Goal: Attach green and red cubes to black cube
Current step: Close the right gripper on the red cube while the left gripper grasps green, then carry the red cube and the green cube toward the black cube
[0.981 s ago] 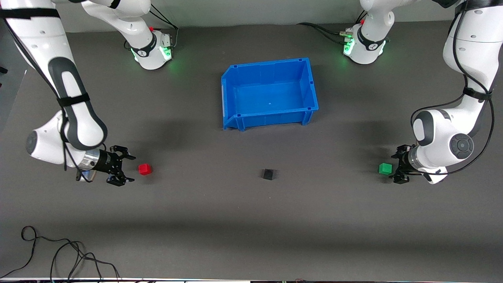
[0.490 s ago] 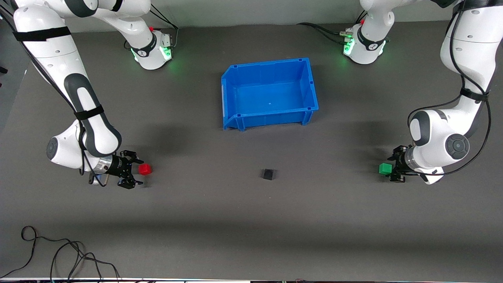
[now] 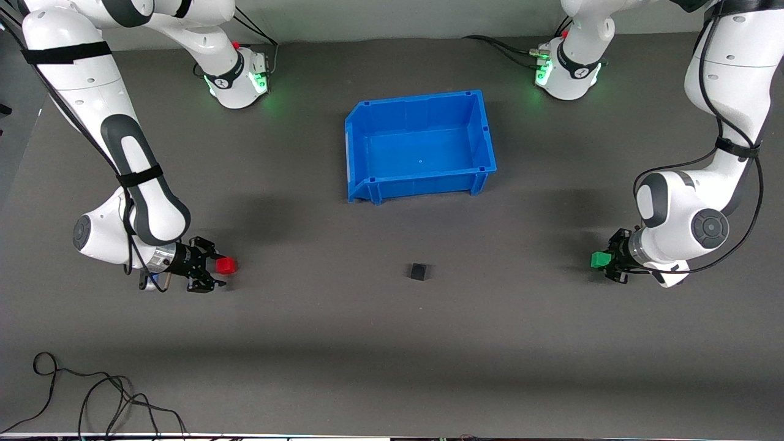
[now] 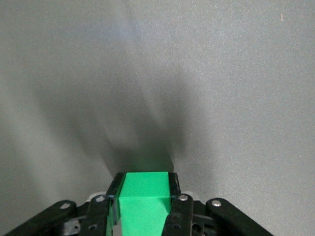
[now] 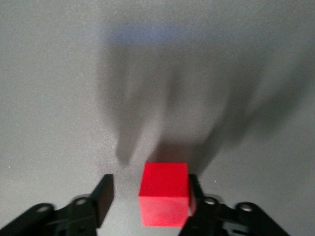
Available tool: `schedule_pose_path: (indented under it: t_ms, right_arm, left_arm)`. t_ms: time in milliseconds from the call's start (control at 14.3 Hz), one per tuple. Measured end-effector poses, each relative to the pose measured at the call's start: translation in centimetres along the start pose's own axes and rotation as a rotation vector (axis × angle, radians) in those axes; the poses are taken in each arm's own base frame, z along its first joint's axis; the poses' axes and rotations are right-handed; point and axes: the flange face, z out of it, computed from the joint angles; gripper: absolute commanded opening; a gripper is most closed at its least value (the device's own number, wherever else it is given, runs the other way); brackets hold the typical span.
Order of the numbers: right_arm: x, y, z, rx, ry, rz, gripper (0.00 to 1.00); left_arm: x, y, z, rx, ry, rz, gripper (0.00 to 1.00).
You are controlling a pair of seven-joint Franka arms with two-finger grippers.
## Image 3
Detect dark grey table mat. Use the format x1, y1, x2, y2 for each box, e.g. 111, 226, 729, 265
0, 21, 784, 439

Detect blue plastic storage bin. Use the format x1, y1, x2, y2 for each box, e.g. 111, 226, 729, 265
344, 90, 497, 205

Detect thin black loose cable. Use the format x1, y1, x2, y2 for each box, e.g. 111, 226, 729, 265
0, 352, 132, 434
78, 375, 187, 441

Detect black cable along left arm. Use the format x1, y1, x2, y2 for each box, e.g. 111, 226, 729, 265
633, 0, 766, 275

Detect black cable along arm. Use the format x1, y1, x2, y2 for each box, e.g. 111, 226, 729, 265
0, 0, 169, 293
633, 0, 766, 275

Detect black cable along right arm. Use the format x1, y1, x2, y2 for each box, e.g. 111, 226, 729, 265
0, 0, 169, 293

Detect black right arm base cables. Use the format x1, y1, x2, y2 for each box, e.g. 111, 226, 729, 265
222, 6, 280, 77

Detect black arm base cables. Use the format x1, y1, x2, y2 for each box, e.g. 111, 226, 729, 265
461, 34, 549, 69
222, 6, 280, 77

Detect black left arm base cables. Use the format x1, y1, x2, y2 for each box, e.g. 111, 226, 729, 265
461, 34, 549, 69

